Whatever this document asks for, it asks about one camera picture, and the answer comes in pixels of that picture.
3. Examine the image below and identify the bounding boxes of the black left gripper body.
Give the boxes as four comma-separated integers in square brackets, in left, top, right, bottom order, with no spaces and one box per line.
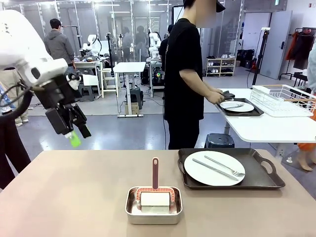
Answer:
[32,75,81,113]

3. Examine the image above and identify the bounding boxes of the pink lint roller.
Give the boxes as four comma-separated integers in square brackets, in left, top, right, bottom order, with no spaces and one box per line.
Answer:
[134,157,176,207]

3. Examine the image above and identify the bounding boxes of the dark cloth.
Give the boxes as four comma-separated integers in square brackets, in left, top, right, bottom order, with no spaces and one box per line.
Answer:
[220,90,236,100]

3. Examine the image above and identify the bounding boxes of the white dinner plate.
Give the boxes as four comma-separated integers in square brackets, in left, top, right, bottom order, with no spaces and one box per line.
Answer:
[219,101,255,113]

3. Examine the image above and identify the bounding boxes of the dark serving tray with handles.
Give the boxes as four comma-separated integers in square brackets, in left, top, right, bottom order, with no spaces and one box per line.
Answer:
[177,148,286,190]
[216,98,265,117]

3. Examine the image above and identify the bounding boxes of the person's right forearm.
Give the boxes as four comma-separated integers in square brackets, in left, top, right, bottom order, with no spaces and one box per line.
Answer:
[179,69,210,100]

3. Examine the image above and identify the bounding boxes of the person's left forearm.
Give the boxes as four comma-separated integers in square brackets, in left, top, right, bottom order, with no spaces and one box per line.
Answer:
[197,75,216,92]

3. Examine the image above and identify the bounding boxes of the person's right hand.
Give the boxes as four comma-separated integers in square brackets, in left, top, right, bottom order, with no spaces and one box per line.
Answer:
[205,90,225,106]

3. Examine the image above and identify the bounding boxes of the grey plastic stool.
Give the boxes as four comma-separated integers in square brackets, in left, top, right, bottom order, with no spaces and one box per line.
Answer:
[79,85,95,102]

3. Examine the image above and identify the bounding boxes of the person in khaki trousers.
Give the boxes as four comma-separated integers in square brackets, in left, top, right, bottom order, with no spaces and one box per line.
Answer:
[0,68,30,127]

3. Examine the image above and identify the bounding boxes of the person in grey hoodie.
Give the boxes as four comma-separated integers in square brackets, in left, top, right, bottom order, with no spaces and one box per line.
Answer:
[43,18,77,75]

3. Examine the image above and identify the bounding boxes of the white step stool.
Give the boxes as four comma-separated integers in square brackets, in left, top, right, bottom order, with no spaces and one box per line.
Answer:
[99,68,118,98]

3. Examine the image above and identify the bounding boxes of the cardboard box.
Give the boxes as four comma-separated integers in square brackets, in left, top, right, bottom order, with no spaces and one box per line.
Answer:
[124,102,139,116]

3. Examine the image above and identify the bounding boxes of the person in black trousers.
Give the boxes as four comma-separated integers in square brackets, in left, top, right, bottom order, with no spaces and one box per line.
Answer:
[0,82,32,190]

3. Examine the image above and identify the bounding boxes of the dark grey stool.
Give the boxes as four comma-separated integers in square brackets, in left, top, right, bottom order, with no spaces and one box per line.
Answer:
[130,89,144,109]

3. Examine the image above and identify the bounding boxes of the white standing desk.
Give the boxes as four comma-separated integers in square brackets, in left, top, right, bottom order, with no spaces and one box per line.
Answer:
[113,61,147,118]

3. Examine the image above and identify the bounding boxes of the black computer tower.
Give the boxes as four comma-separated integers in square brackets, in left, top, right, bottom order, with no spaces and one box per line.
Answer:
[152,68,165,87]

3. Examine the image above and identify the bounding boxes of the person with black top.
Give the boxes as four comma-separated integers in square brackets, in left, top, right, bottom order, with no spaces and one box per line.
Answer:
[158,24,175,72]

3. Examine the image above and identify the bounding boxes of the person in black t-shirt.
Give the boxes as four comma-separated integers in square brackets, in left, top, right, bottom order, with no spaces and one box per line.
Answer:
[159,0,227,150]

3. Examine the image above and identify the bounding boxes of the steel rectangular tray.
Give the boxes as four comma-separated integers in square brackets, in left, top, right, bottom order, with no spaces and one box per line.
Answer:
[124,186,184,225]

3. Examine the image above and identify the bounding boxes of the large white plate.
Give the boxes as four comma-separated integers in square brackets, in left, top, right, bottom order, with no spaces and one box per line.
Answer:
[184,151,246,187]

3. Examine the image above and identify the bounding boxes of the silver table knife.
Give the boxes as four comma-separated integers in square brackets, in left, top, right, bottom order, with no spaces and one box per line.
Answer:
[192,158,239,181]

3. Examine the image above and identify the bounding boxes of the dark blue stool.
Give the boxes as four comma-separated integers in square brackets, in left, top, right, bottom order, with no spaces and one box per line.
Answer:
[204,133,235,150]

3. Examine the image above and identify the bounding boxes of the tall whiteboard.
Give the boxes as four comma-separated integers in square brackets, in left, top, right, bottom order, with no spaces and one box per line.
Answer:
[172,4,189,25]

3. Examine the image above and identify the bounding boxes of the silver fork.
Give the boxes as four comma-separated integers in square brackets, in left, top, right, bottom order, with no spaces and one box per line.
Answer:
[204,155,245,177]

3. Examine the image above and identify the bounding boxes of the wooden shoe rack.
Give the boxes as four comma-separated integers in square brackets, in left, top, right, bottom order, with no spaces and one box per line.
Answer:
[205,58,237,77]

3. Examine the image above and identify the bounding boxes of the black bags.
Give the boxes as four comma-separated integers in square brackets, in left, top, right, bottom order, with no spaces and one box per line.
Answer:
[237,49,255,69]

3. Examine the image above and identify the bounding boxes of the white side table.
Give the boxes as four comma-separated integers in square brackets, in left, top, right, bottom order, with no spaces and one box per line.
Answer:
[217,87,316,161]

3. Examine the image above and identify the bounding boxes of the black light stand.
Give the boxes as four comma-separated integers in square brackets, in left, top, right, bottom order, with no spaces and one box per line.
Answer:
[251,27,271,87]

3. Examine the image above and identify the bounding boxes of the grey door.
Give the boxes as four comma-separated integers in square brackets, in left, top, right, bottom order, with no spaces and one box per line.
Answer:
[259,10,293,80]

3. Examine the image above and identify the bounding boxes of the black clothes rack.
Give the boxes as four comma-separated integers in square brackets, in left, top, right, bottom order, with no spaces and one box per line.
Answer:
[280,27,316,81]

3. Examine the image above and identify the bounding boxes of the orange hanging jacket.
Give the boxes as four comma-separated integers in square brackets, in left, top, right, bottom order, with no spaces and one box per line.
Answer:
[285,32,300,61]

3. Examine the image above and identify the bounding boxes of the black chair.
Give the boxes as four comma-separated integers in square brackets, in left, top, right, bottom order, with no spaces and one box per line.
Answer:
[293,73,309,89]

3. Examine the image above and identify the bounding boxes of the person in orange skirt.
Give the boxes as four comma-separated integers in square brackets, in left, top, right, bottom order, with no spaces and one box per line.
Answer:
[297,41,316,171]

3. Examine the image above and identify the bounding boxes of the dark hanging coat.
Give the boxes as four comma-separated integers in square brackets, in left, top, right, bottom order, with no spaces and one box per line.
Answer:
[292,33,316,70]

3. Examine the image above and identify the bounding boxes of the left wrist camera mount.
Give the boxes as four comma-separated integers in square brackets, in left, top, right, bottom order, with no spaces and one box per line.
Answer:
[65,73,84,91]

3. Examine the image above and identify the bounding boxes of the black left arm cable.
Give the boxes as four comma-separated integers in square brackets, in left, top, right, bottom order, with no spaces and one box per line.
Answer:
[0,82,35,122]

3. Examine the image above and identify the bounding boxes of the black camera tripod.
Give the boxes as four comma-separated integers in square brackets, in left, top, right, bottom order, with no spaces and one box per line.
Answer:
[106,32,115,76]
[118,34,127,89]

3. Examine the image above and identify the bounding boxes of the white wire dish rack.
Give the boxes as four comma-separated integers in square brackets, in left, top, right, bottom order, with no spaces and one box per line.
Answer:
[250,84,316,118]

